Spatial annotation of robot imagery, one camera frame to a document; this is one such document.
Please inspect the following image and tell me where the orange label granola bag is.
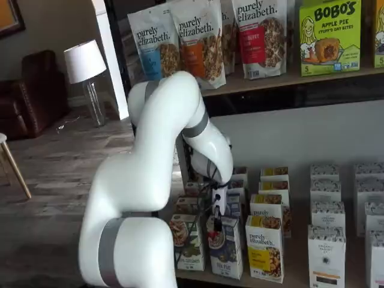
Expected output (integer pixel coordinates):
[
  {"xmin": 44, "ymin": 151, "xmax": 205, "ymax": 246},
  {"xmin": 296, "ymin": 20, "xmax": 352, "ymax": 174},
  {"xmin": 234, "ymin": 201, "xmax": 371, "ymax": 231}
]
[{"xmin": 169, "ymin": 0, "xmax": 227, "ymax": 90}]

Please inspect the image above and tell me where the green Bobo's apple pie box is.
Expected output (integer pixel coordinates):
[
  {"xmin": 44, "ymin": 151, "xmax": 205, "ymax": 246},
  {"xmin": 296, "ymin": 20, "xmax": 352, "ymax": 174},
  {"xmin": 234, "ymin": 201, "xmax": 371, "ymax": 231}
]
[{"xmin": 299, "ymin": 0, "xmax": 362, "ymax": 77}]

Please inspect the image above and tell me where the yellow banana nut granola box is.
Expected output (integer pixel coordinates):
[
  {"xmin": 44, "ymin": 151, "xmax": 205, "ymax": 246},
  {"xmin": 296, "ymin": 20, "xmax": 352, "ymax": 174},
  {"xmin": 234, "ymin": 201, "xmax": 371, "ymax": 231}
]
[
  {"xmin": 249, "ymin": 193, "xmax": 292, "ymax": 238},
  {"xmin": 245, "ymin": 214, "xmax": 285, "ymax": 284},
  {"xmin": 259, "ymin": 166, "xmax": 290, "ymax": 182},
  {"xmin": 257, "ymin": 180, "xmax": 290, "ymax": 199}
]

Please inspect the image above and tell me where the dark framed picture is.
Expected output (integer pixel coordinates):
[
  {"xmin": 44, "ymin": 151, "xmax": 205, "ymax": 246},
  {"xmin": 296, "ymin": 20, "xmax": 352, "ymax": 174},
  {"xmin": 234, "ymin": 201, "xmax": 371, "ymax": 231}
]
[{"xmin": 0, "ymin": 0, "xmax": 26, "ymax": 39}]

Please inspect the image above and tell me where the short black wrist cable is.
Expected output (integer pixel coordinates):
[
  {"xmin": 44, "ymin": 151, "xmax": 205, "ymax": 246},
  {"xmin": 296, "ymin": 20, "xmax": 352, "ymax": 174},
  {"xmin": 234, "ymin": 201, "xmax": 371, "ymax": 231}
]
[{"xmin": 206, "ymin": 143, "xmax": 233, "ymax": 188}]

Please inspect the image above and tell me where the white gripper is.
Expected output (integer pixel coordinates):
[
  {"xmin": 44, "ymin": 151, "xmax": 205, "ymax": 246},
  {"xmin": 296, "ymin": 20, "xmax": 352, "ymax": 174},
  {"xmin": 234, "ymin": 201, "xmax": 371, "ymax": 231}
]
[{"xmin": 211, "ymin": 183, "xmax": 229, "ymax": 234}]

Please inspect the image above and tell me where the blue flax plus oatmeal box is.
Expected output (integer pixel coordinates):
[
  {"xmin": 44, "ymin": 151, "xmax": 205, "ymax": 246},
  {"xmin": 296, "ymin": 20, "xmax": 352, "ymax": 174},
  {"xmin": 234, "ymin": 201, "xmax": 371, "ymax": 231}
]
[
  {"xmin": 223, "ymin": 189, "xmax": 243, "ymax": 218},
  {"xmin": 227, "ymin": 179, "xmax": 245, "ymax": 193},
  {"xmin": 232, "ymin": 166, "xmax": 248, "ymax": 181},
  {"xmin": 206, "ymin": 215, "xmax": 244, "ymax": 280}
]

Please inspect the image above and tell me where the white organic pantry box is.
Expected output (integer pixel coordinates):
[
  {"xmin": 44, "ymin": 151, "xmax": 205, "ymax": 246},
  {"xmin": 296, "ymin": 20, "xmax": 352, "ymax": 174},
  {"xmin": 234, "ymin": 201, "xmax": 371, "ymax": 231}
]
[
  {"xmin": 364, "ymin": 201, "xmax": 384, "ymax": 238},
  {"xmin": 366, "ymin": 230, "xmax": 384, "ymax": 288},
  {"xmin": 310, "ymin": 179, "xmax": 342, "ymax": 203},
  {"xmin": 310, "ymin": 163, "xmax": 341, "ymax": 181},
  {"xmin": 355, "ymin": 177, "xmax": 384, "ymax": 238},
  {"xmin": 307, "ymin": 224, "xmax": 347, "ymax": 288},
  {"xmin": 310, "ymin": 200, "xmax": 346, "ymax": 227},
  {"xmin": 353, "ymin": 162, "xmax": 384, "ymax": 181}
]

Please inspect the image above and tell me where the black metal shelf rack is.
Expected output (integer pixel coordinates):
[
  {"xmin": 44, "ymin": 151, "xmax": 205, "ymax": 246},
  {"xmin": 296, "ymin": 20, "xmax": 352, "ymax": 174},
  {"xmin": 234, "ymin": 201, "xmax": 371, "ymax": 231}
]
[{"xmin": 103, "ymin": 0, "xmax": 384, "ymax": 288}]

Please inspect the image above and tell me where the red label granola bag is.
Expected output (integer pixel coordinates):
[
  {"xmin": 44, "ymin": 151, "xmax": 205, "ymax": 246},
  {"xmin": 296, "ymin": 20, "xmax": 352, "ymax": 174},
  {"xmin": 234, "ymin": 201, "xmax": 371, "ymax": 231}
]
[{"xmin": 231, "ymin": 0, "xmax": 288, "ymax": 80}]

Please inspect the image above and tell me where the white stool wooden leg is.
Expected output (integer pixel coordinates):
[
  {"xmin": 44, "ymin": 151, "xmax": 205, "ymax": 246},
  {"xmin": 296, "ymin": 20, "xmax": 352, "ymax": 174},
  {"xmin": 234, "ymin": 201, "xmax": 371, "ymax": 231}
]
[{"xmin": 0, "ymin": 132, "xmax": 32, "ymax": 199}]

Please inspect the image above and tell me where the white granola bag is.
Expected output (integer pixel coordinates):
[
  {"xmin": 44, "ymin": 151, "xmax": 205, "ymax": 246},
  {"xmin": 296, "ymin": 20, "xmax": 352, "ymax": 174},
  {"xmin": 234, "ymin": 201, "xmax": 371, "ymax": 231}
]
[{"xmin": 220, "ymin": 0, "xmax": 241, "ymax": 76}]

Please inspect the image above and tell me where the white shade glass lamp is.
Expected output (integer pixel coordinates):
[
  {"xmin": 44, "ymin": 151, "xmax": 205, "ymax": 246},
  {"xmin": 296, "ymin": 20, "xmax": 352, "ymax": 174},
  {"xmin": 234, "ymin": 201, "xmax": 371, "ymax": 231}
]
[{"xmin": 63, "ymin": 39, "xmax": 108, "ymax": 127}]

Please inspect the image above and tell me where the green apple cinnamon oatmeal box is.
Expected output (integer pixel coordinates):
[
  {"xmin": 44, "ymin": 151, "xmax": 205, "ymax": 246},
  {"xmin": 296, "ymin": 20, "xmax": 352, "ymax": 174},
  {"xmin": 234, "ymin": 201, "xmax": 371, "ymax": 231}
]
[
  {"xmin": 184, "ymin": 181, "xmax": 201, "ymax": 197},
  {"xmin": 175, "ymin": 195, "xmax": 200, "ymax": 215},
  {"xmin": 169, "ymin": 213, "xmax": 206, "ymax": 271}
]

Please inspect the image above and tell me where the blue label granola bag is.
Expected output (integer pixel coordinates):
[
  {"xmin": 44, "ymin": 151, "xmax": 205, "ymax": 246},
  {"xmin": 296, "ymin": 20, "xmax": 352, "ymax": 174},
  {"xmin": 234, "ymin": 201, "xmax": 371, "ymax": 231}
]
[{"xmin": 127, "ymin": 6, "xmax": 181, "ymax": 83}]

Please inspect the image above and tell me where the brown leather armchair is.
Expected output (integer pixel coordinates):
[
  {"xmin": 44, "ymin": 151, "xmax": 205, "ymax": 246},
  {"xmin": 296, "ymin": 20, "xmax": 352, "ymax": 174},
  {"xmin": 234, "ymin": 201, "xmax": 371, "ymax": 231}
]
[{"xmin": 0, "ymin": 49, "xmax": 70, "ymax": 142}]

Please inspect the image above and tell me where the yellow Bobo's box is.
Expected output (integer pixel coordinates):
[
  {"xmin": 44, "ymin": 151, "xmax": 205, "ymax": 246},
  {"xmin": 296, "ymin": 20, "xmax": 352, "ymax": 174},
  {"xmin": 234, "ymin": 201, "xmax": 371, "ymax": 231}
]
[{"xmin": 373, "ymin": 0, "xmax": 384, "ymax": 69}]

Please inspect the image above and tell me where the white pillar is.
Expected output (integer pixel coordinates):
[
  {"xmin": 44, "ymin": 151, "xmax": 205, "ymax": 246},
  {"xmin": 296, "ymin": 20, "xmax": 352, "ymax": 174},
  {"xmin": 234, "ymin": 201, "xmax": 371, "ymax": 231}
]
[{"xmin": 91, "ymin": 0, "xmax": 129, "ymax": 121}]

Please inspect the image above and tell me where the long black cable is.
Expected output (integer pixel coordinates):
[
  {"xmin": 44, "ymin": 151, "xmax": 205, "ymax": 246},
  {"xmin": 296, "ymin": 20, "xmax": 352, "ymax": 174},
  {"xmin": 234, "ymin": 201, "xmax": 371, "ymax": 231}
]
[{"xmin": 176, "ymin": 179, "xmax": 217, "ymax": 266}]

